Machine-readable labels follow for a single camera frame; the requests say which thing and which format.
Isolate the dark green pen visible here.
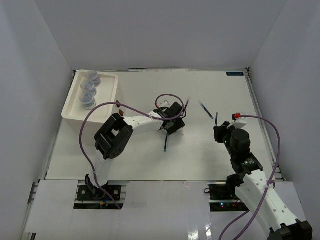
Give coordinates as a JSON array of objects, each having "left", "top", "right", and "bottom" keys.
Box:
[{"left": 163, "top": 133, "right": 169, "bottom": 152}]

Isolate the blue pen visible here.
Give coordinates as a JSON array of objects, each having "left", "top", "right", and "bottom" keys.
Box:
[{"left": 198, "top": 100, "right": 214, "bottom": 120}]

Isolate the purple pen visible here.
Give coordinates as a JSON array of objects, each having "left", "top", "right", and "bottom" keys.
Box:
[{"left": 185, "top": 97, "right": 191, "bottom": 109}]

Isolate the clear jar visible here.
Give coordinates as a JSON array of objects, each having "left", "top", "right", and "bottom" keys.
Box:
[
  {"left": 79, "top": 92, "right": 97, "bottom": 110},
  {"left": 80, "top": 79, "right": 97, "bottom": 96},
  {"left": 86, "top": 70, "right": 101, "bottom": 87}
]

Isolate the black pen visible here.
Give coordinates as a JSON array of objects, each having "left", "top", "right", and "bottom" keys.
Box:
[{"left": 214, "top": 112, "right": 219, "bottom": 127}]

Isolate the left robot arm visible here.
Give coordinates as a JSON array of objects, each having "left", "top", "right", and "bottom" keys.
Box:
[{"left": 85, "top": 102, "right": 186, "bottom": 200}]

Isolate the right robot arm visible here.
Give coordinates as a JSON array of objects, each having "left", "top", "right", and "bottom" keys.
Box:
[{"left": 213, "top": 121, "right": 313, "bottom": 240}]

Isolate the blue table label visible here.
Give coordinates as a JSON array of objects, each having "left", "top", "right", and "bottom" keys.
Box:
[{"left": 226, "top": 71, "right": 244, "bottom": 77}]

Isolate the white three-drawer storage box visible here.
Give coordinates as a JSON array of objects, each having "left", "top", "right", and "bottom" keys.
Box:
[{"left": 61, "top": 70, "right": 125, "bottom": 124}]

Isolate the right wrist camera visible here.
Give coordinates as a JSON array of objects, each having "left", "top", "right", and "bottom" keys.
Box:
[{"left": 231, "top": 112, "right": 248, "bottom": 129}]

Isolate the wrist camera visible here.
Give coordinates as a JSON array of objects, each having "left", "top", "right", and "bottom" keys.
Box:
[
  {"left": 231, "top": 112, "right": 248, "bottom": 129},
  {"left": 155, "top": 99, "right": 170, "bottom": 109}
]

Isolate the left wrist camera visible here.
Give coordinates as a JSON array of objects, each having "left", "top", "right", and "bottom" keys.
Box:
[{"left": 155, "top": 99, "right": 170, "bottom": 109}]

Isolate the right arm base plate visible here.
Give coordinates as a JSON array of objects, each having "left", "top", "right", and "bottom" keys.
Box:
[{"left": 203, "top": 183, "right": 248, "bottom": 212}]

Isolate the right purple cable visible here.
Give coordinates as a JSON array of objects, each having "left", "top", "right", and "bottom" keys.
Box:
[{"left": 217, "top": 114, "right": 281, "bottom": 240}]

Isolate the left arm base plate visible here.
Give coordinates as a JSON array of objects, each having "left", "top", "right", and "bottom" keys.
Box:
[{"left": 73, "top": 185, "right": 127, "bottom": 210}]

